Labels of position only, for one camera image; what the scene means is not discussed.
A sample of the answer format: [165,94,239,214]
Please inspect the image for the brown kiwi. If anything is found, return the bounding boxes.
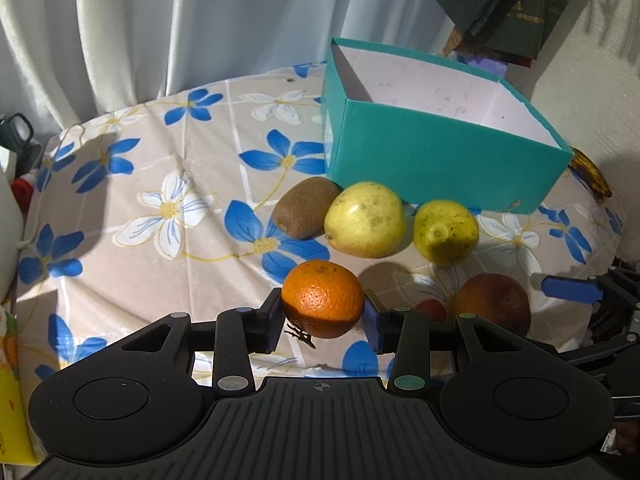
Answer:
[271,176,343,239]

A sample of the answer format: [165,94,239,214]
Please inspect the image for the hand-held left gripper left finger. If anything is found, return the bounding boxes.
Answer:
[121,288,285,396]

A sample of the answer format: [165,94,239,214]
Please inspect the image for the red cherry tomato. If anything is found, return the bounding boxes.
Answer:
[414,299,448,323]

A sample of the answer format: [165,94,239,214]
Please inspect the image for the dark mug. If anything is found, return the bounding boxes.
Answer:
[0,112,43,181]

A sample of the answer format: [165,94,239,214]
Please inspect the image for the small red item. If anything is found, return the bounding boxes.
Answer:
[11,175,37,212]

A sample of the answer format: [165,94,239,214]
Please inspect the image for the large yellow pear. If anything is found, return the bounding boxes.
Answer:
[323,181,407,259]

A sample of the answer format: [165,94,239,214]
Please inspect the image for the small yellow pear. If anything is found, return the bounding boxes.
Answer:
[413,200,480,266]

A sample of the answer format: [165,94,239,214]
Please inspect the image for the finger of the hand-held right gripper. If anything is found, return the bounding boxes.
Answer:
[541,266,640,307]

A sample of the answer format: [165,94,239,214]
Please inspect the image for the purple paper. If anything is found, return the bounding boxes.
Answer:
[467,57,508,79]

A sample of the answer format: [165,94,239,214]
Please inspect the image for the small dark twig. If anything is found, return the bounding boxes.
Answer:
[285,324,317,350]

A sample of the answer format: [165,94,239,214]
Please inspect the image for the red apple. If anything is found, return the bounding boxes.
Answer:
[454,273,531,338]

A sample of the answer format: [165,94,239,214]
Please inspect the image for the yellow brown patterned item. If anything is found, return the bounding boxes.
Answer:
[570,147,613,202]

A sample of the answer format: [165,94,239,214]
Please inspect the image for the yellow printed box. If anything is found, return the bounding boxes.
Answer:
[0,305,39,463]

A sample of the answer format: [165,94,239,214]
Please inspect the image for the teal cardboard box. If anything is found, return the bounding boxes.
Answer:
[320,36,572,216]

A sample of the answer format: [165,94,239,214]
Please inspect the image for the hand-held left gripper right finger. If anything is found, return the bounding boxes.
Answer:
[363,289,531,395]

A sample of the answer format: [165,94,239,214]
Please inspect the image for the dark green hanging bags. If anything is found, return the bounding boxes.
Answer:
[436,0,593,61]

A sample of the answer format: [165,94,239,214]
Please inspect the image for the orange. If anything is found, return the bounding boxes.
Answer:
[281,259,366,339]

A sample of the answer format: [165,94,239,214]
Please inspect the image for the blue floral tablecloth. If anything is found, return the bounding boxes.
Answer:
[15,60,626,391]

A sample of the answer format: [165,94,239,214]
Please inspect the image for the white curtain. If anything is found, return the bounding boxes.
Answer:
[0,0,466,131]

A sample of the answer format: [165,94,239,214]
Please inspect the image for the brown patterned paper bag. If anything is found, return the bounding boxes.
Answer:
[442,25,471,59]

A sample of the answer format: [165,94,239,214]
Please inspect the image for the white plastic container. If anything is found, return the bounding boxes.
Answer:
[0,147,26,301]

